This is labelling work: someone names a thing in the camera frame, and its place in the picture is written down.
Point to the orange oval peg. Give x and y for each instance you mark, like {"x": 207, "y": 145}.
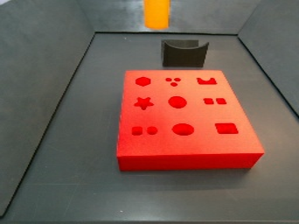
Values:
{"x": 157, "y": 14}

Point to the red shape-sorter block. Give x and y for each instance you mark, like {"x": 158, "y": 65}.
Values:
{"x": 182, "y": 123}

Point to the black curved cradle block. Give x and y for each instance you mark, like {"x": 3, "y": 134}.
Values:
{"x": 183, "y": 53}

